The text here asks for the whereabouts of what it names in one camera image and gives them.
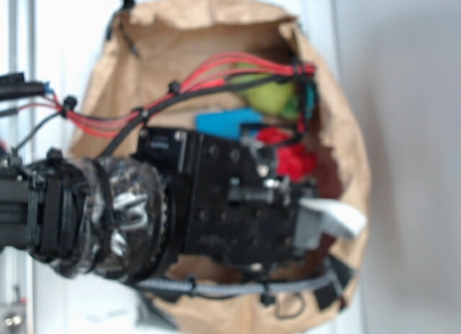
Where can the aluminium frame rail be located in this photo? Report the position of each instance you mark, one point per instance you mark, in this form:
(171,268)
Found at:
(16,265)

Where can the green fuzzy plush toy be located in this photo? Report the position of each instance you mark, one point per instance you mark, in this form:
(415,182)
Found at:
(273,98)

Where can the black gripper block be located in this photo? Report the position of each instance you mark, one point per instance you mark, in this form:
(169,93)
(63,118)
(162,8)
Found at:
(225,201)

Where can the red crumpled paper ball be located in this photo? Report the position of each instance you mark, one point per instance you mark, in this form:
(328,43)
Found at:
(293,159)

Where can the brown paper bag tray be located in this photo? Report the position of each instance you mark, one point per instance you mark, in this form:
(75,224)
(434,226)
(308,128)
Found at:
(156,42)

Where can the blue rectangular block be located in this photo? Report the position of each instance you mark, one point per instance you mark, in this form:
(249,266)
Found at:
(228,123)

